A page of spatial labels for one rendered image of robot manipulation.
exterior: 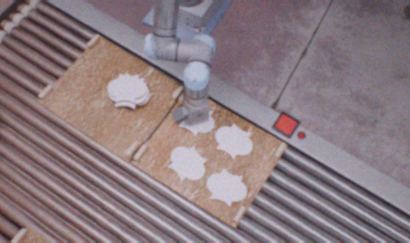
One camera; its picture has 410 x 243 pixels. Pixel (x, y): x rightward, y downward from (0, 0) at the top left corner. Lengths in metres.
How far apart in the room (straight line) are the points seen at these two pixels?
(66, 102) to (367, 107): 1.77
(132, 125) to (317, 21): 1.77
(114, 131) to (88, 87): 0.21
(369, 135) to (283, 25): 0.84
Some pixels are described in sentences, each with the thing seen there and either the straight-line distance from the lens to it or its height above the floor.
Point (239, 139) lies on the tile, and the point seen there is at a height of 0.95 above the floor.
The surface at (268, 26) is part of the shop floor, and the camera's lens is 3.31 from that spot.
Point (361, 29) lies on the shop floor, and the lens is 3.42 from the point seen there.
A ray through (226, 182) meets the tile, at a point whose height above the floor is 0.95.
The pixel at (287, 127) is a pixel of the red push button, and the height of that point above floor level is 0.93.
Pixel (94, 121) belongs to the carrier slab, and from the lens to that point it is 1.93.
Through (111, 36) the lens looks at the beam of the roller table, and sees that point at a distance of 2.13.
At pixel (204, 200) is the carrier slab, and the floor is 0.94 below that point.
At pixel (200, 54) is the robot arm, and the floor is 1.24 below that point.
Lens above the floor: 2.63
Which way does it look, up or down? 63 degrees down
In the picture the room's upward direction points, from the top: 1 degrees clockwise
